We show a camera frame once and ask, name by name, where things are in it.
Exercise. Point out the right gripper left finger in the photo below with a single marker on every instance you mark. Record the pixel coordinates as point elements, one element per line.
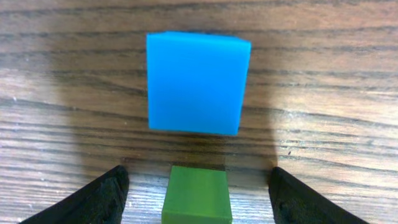
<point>99,199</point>

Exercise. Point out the blue cube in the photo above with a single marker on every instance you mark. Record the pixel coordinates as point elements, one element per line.
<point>197,84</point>

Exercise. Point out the green cube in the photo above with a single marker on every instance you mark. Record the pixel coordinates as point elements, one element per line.
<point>197,196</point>

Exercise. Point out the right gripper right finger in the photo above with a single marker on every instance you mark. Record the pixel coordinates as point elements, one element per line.
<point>298,202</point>

